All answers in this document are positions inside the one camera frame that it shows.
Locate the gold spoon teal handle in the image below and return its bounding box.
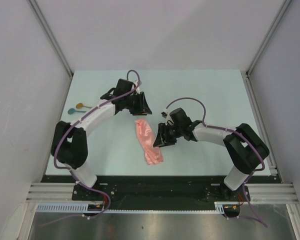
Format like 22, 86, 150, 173
75, 102, 92, 110

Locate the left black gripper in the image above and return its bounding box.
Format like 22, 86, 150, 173
123, 92, 152, 116

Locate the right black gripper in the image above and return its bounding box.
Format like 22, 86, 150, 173
153, 123, 183, 148

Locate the right aluminium table rail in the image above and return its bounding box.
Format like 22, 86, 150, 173
240, 71, 281, 177

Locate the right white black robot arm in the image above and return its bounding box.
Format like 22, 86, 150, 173
153, 108, 270, 201

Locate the pink satin napkin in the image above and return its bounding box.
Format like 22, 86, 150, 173
135, 119, 164, 165

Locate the left aluminium frame post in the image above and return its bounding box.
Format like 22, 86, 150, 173
26, 0, 74, 79

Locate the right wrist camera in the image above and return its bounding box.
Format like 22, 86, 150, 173
161, 108, 171, 120

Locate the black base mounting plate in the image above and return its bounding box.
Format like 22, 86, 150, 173
72, 174, 251, 211

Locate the aluminium frame post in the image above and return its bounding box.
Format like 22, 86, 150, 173
26, 0, 74, 79
245, 0, 294, 77

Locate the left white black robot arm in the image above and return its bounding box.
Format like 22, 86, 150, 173
51, 79, 152, 200

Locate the white slotted cable duct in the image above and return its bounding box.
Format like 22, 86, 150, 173
36, 202, 240, 215

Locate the front aluminium cross rail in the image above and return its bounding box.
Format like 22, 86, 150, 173
26, 183, 299, 204

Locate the right aluminium frame post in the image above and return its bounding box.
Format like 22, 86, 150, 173
245, 0, 294, 77

